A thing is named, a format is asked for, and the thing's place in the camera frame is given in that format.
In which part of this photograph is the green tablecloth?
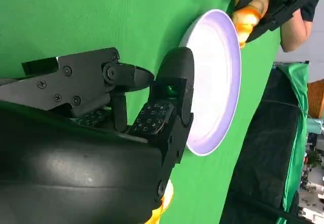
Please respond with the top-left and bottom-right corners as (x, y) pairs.
(0, 0), (281, 224)

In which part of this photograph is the green hanging curtain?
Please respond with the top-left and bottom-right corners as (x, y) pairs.
(274, 63), (310, 224)

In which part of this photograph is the orange slatted crate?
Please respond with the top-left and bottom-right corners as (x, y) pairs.
(307, 79), (324, 120)

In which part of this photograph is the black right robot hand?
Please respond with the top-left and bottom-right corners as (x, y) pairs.
(0, 47), (195, 224)

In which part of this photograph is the potted green plant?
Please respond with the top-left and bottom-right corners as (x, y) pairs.
(305, 150), (323, 170)

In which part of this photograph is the black backdrop cloth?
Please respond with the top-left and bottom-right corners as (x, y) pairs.
(220, 68), (308, 224)

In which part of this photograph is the black pole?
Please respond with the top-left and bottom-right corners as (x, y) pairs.
(226, 192), (302, 221)

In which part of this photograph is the lilac plate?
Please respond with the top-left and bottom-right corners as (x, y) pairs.
(179, 9), (241, 157)

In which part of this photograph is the orange white toy bread roll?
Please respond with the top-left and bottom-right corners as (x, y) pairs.
(232, 0), (269, 50)
(148, 179), (175, 224)

